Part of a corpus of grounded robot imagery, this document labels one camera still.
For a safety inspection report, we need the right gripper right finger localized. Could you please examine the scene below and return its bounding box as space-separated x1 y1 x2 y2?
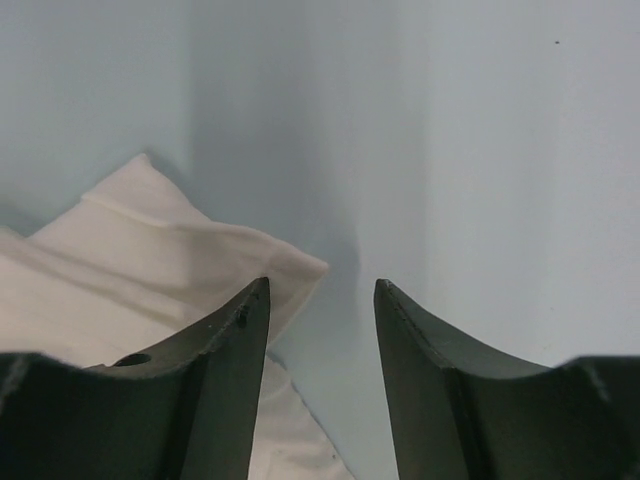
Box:
374 279 639 479

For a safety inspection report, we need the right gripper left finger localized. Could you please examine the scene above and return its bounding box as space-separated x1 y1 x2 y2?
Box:
1 278 270 479

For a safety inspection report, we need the white floral t-shirt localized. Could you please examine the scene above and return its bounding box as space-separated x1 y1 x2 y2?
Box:
1 155 350 479

